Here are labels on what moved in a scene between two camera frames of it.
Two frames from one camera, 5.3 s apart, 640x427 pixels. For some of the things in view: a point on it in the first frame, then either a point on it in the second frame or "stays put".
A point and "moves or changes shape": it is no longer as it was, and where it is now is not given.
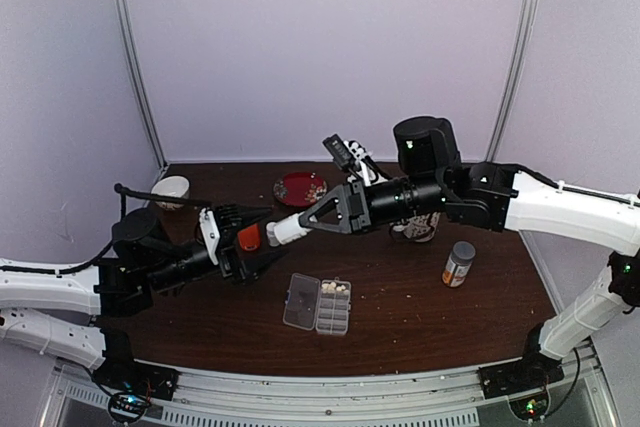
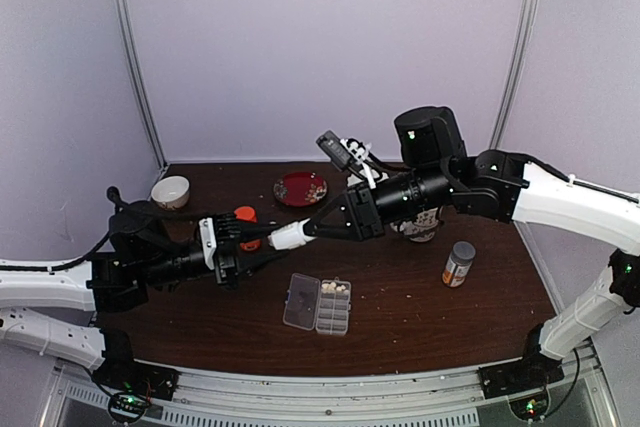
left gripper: [250, 268] to [228, 262]
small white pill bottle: [285, 230] moves or changes shape
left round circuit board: [128, 406] stays put
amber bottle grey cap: [458, 264] stays put
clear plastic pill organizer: [321, 305] stays put
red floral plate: [300, 189] stays put
